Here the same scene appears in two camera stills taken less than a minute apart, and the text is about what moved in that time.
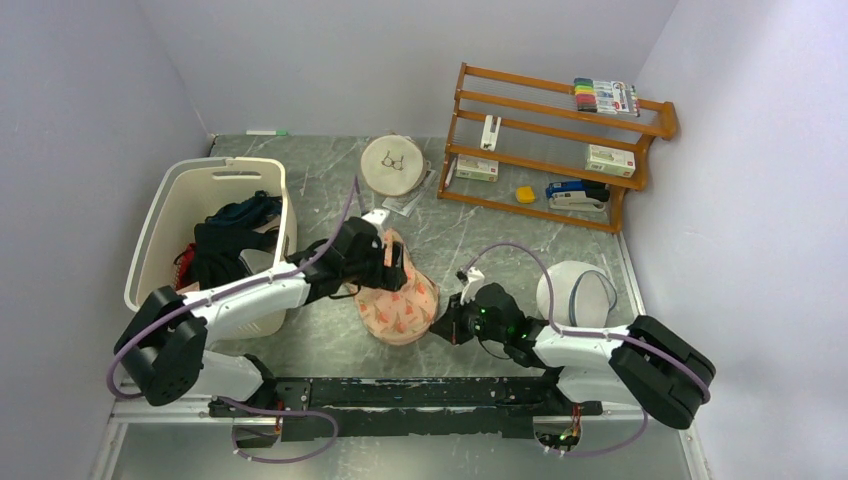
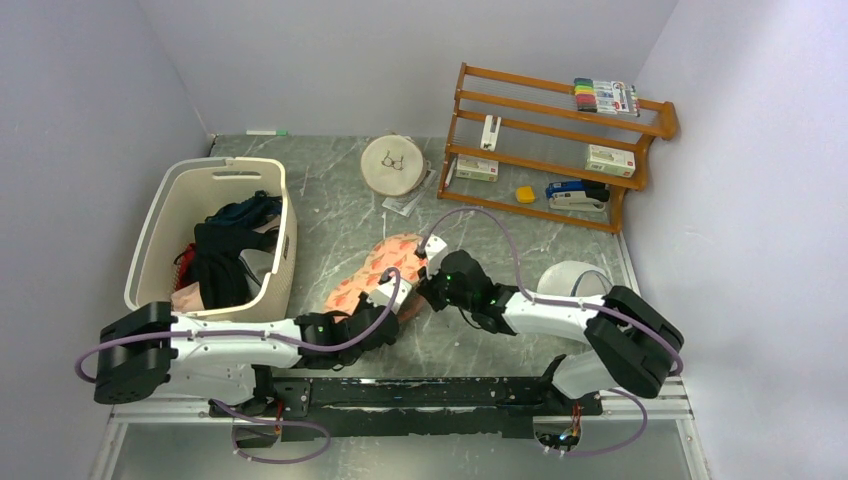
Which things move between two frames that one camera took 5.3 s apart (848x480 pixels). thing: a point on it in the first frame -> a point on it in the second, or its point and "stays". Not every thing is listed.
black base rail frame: x=511 y=406 stays
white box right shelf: x=611 y=161 stays
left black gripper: x=390 y=278 -> x=362 y=303
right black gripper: x=450 y=326 -> x=427 y=287
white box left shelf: x=477 y=168 stays
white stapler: x=575 y=201 stays
